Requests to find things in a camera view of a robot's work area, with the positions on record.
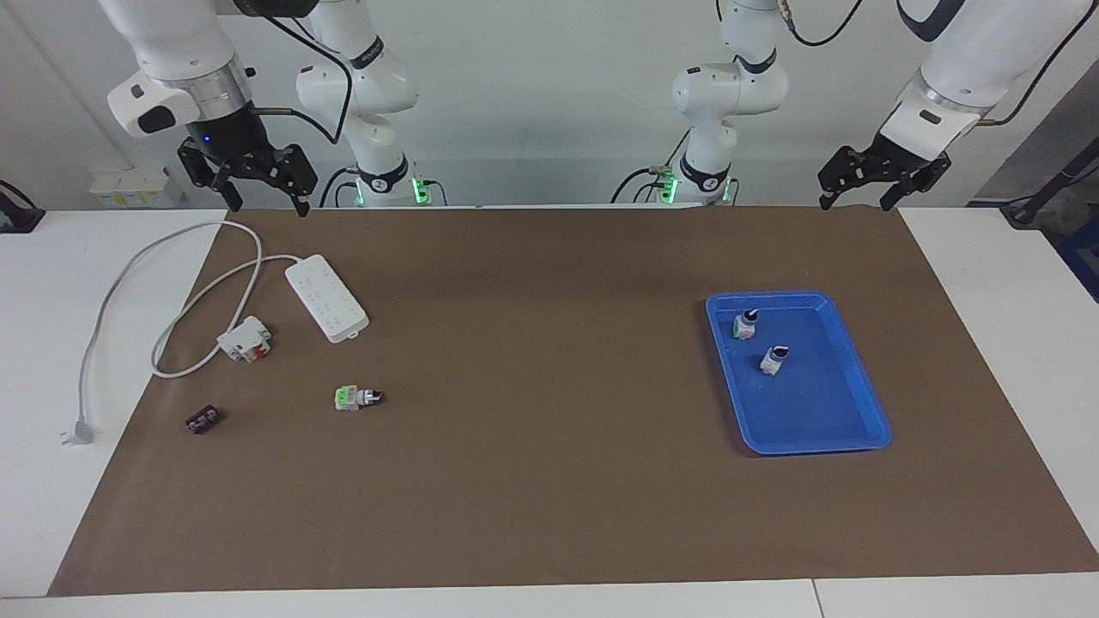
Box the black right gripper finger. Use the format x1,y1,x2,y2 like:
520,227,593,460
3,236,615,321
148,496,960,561
268,144,319,217
178,142,243,212

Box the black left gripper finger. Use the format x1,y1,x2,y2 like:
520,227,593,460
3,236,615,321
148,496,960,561
817,146,872,211
877,161,952,213

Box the black stand with base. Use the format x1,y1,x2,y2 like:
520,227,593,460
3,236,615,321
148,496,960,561
1000,142,1099,228

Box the white power strip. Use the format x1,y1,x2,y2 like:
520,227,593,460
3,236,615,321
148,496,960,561
284,254,370,344

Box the white red circuit breaker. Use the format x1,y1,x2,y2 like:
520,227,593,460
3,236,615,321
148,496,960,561
216,316,273,364

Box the blue crate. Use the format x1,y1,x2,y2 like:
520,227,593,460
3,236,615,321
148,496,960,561
1058,236,1099,303

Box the black clamp device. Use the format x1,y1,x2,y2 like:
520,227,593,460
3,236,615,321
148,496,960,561
0,180,46,234

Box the blue plastic tray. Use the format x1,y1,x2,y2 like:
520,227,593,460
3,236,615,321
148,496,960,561
705,290,893,456

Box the brown paper table mat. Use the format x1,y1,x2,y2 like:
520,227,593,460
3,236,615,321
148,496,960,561
47,206,1099,597

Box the black right base cable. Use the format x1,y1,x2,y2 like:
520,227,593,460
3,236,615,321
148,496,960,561
319,167,357,209

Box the black base cable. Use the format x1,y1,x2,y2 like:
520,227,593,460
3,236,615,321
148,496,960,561
319,167,357,209
611,167,666,205

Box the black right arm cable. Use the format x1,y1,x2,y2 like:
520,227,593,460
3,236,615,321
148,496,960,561
240,0,355,145

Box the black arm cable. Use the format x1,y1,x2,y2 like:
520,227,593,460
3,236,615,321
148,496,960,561
240,0,355,145
983,0,1099,125

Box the black left shoulder cable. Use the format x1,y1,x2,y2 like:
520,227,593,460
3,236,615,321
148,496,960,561
777,0,864,48

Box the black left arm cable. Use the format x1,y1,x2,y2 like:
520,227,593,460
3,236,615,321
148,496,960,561
983,0,1099,125

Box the black left base cable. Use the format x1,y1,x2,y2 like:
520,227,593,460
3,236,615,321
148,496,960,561
611,167,666,205

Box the white power cable with plug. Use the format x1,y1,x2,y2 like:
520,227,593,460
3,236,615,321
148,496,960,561
60,220,301,447

